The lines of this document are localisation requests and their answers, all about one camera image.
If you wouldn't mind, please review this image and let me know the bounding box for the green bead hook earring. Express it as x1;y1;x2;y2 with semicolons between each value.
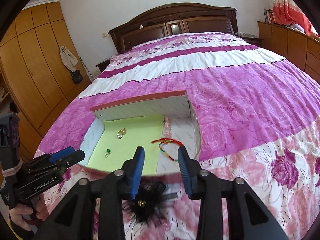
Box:
105;148;111;158

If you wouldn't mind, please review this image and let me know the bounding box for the black feather hair accessory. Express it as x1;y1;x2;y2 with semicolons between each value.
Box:
123;181;178;226

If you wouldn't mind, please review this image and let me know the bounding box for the multicolour cord pendant bracelet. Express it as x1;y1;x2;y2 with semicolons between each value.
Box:
151;137;185;162

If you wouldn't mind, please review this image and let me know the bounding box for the person's left hand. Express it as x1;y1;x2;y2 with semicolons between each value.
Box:
9;194;49;231

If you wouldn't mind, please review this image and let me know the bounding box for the crystal earring in box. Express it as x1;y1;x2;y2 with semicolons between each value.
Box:
117;128;126;139

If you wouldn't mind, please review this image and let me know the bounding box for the small black bag hanging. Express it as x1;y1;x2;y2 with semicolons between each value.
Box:
71;70;83;85

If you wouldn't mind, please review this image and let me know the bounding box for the orange wooden wardrobe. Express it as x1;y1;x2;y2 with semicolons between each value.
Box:
1;2;91;161

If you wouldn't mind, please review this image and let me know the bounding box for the pink cardboard shoe box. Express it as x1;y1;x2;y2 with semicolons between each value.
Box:
79;90;201;176

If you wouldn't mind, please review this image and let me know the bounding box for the dark wooden nightstand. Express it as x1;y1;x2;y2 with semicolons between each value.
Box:
96;58;111;73

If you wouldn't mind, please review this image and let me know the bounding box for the pink bead hair clip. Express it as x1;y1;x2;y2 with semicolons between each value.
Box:
164;116;171;133

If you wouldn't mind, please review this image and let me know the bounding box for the beige cloth bag hanging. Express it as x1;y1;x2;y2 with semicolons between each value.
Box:
59;46;78;72

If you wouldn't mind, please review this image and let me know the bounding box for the dark wooden headboard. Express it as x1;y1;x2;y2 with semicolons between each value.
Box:
108;3;238;54

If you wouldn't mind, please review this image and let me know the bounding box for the wooden side cabinet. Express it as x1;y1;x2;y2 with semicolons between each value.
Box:
258;21;320;82

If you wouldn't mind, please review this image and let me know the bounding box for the red patterned curtain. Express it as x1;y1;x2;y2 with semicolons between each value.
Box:
272;0;318;36

